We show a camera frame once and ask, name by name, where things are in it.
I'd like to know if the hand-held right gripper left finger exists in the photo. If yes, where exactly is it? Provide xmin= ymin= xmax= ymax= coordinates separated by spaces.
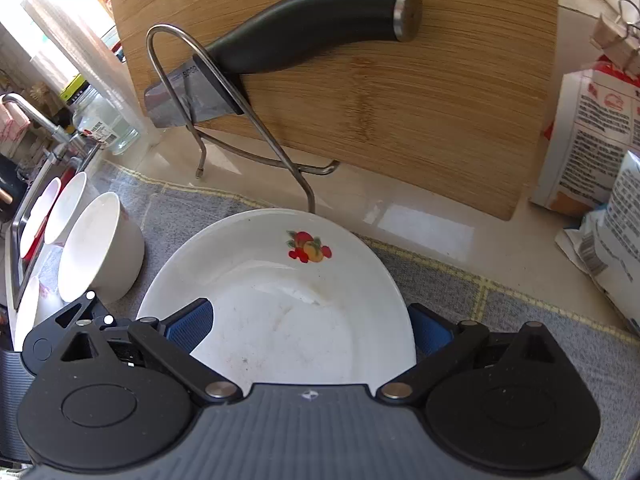
xmin=61 ymin=299 xmax=244 ymax=406

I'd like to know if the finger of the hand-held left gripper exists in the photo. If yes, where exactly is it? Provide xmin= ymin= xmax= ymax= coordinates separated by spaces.
xmin=49 ymin=291 xmax=118 ymax=341

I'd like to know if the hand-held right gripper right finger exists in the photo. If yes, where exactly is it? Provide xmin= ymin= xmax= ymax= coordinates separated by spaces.
xmin=376 ymin=302 xmax=563 ymax=403

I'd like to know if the white pink-flower bowl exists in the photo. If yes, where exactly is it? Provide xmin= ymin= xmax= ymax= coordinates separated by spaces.
xmin=15 ymin=276 xmax=66 ymax=351
xmin=44 ymin=171 xmax=101 ymax=246
xmin=57 ymin=192 xmax=146 ymax=306

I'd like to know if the white fruit-print plate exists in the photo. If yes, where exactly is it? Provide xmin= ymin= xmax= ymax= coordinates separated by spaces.
xmin=136 ymin=208 xmax=417 ymax=387

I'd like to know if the grey-blue checkered cloth mat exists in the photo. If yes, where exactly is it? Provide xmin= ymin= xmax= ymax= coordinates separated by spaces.
xmin=15 ymin=160 xmax=640 ymax=461

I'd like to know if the steel sink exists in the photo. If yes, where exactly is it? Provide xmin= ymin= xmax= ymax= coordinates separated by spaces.
xmin=9 ymin=145 xmax=101 ymax=311

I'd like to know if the glass jar with green lid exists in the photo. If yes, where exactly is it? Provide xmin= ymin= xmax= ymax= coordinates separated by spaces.
xmin=60 ymin=74 xmax=141 ymax=156

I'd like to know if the metal faucet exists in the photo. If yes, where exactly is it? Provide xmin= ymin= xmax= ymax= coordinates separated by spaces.
xmin=0 ymin=92 xmax=83 ymax=163

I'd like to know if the white printed plastic bag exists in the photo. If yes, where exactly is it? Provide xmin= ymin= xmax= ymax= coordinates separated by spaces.
xmin=555 ymin=150 xmax=640 ymax=336

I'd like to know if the bamboo cutting board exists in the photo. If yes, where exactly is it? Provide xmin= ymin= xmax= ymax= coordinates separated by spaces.
xmin=102 ymin=0 xmax=558 ymax=221

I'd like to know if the red and white paper bag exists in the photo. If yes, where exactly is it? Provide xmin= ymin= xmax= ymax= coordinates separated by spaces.
xmin=530 ymin=57 xmax=640 ymax=218

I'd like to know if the tall cling film roll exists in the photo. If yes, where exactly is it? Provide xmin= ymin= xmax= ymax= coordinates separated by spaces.
xmin=20 ymin=0 xmax=146 ymax=126

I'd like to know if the metal wire rack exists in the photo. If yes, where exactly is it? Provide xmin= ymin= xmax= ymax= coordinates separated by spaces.
xmin=146 ymin=23 xmax=341 ymax=213

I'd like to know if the black-handled kitchen knife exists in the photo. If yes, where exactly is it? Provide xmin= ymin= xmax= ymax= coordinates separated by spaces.
xmin=144 ymin=0 xmax=423 ymax=128

